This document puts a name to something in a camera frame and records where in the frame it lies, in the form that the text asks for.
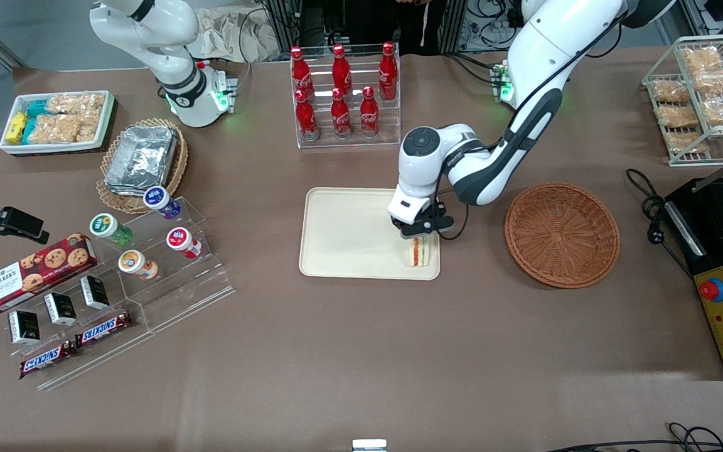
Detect clear acrylic tiered stand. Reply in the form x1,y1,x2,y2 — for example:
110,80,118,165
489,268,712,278
0,197,236,392

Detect black floor cables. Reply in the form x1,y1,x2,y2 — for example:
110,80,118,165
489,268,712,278
549,422,723,452

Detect red Walkers cookie box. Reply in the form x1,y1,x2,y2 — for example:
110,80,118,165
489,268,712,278
0,233,99,315

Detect white rectangular snack bin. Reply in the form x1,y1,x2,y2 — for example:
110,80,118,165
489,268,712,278
0,90,117,156

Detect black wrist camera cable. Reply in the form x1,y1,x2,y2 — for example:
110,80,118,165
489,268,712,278
435,169,470,243

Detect green yogurt drink bottle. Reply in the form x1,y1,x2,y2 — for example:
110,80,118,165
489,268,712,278
89,213,134,247

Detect black power cable with plug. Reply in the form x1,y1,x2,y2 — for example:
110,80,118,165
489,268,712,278
626,168,695,278

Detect purple yogurt drink bottle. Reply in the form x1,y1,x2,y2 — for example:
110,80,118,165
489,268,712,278
143,186,182,221

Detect clear acrylic bottle rack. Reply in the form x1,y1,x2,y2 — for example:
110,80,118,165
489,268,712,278
290,43,402,150

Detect yellow snack packet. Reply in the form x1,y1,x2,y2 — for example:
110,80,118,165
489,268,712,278
6,112,28,145

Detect red yogurt drink bottle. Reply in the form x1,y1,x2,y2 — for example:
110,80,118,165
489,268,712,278
166,227,203,260

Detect triangle sandwich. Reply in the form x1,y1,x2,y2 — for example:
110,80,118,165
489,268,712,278
408,237,431,268

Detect orange yogurt drink bottle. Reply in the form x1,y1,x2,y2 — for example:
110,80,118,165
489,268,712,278
117,249,159,281

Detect cream rectangular serving tray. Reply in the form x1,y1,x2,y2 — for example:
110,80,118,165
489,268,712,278
299,187,442,281

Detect Snickers chocolate bar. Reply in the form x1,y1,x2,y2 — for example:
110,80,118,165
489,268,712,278
19,342,78,380
74,311,134,348

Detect person in dark clothing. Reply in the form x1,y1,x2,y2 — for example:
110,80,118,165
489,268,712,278
344,0,449,58

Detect red cola bottle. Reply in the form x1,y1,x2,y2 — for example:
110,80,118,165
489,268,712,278
378,41,399,102
290,46,316,96
331,87,353,139
360,86,380,138
331,43,353,92
294,89,320,141

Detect white wire snack rack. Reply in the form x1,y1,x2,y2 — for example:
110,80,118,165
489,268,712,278
642,34,723,167

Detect bagged puffed rice snack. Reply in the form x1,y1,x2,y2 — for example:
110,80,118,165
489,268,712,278
46,92,107,117
28,114,105,146

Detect stack of foil trays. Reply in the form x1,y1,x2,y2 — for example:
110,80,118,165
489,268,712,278
104,124,179,197

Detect small black box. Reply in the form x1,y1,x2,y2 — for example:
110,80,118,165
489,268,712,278
8,310,41,345
80,276,110,310
43,293,78,326

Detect round brown wicker basket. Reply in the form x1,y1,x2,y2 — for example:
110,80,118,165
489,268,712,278
505,183,621,289

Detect flat light wicker basket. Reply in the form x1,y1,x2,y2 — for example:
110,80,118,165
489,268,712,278
96,117,190,215

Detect crumpled beige plastic sheet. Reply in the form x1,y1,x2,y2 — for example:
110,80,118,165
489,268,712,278
188,6,282,64

